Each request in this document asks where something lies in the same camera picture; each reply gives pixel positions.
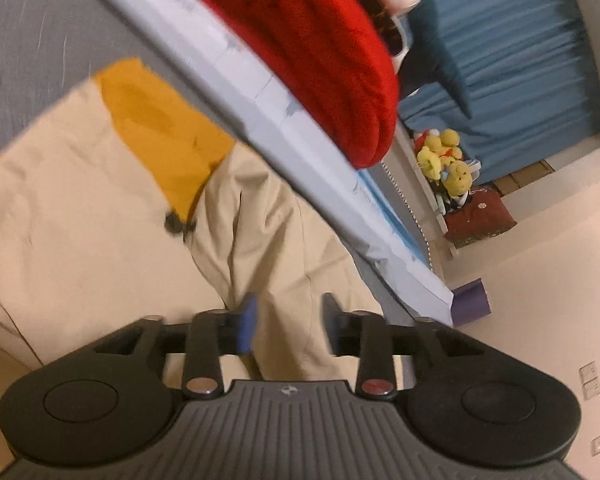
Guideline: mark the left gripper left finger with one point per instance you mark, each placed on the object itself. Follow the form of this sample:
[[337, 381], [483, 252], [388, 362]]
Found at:
[[211, 335]]

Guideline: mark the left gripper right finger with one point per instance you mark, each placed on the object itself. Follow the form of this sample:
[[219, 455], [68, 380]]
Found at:
[[366, 336]]

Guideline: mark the beige and mustard hooded jacket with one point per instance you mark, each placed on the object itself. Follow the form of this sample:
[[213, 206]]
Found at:
[[123, 201]]

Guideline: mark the light blue folded sheet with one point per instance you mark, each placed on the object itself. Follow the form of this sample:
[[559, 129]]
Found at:
[[363, 206]]

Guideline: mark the yellow bear plush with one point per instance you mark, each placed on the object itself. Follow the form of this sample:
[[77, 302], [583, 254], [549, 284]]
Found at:
[[457, 178]]

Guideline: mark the teal shark plush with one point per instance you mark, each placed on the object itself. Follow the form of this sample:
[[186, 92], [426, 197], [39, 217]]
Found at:
[[428, 61]]

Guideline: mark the red folded blanket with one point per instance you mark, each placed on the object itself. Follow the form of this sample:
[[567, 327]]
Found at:
[[328, 54]]

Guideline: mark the blue curtain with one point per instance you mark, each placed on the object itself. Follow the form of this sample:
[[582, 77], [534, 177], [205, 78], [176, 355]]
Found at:
[[531, 79]]

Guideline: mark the grey quilted mattress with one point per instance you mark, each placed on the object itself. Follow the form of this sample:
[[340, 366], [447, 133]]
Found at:
[[48, 46]]

